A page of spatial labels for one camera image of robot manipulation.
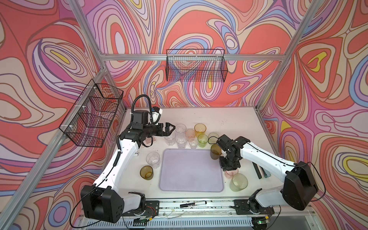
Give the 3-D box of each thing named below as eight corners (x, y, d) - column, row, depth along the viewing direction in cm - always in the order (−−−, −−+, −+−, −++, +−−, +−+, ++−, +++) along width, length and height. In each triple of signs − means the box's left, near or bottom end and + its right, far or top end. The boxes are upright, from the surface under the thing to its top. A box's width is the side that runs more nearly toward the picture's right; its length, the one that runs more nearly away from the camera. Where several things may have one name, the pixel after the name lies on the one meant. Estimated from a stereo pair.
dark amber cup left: (142, 180, 84) (139, 176, 79) (144, 170, 88) (141, 165, 83) (153, 180, 84) (151, 176, 79) (154, 170, 88) (152, 165, 83)
